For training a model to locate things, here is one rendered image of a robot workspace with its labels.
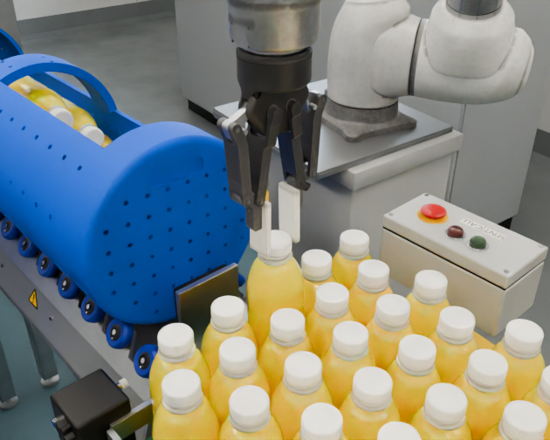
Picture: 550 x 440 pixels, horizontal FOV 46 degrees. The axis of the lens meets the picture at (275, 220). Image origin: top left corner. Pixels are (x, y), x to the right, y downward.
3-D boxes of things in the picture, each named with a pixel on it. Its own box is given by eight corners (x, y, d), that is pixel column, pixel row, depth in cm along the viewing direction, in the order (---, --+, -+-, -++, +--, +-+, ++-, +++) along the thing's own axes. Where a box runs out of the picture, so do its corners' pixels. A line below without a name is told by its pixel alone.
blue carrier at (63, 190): (28, 121, 159) (7, 3, 145) (257, 281, 104) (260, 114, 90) (-97, 151, 143) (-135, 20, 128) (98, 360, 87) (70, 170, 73)
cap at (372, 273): (350, 276, 82) (352, 264, 81) (374, 267, 84) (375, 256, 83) (370, 292, 79) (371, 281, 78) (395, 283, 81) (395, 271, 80)
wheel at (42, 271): (53, 246, 107) (43, 244, 106) (65, 258, 104) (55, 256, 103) (41, 271, 107) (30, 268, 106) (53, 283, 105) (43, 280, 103)
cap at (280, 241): (295, 244, 77) (295, 232, 76) (286, 263, 74) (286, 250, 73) (264, 240, 78) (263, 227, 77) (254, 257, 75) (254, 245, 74)
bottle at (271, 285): (307, 352, 88) (310, 238, 78) (295, 389, 82) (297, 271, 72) (257, 343, 89) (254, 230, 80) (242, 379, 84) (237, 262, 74)
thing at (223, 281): (230, 325, 98) (227, 257, 91) (240, 333, 96) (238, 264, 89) (175, 355, 92) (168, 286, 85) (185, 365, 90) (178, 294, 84)
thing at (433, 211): (429, 206, 94) (430, 199, 93) (450, 216, 91) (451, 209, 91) (415, 215, 92) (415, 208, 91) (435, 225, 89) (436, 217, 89)
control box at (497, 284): (417, 246, 103) (425, 189, 97) (532, 305, 90) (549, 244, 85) (376, 271, 97) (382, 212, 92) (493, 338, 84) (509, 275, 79)
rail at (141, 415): (341, 299, 99) (343, 283, 98) (346, 301, 99) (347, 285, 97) (112, 440, 77) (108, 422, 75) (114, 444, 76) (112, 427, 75)
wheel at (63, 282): (74, 266, 102) (64, 264, 101) (88, 279, 99) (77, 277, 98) (62, 292, 103) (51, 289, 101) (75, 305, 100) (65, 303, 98)
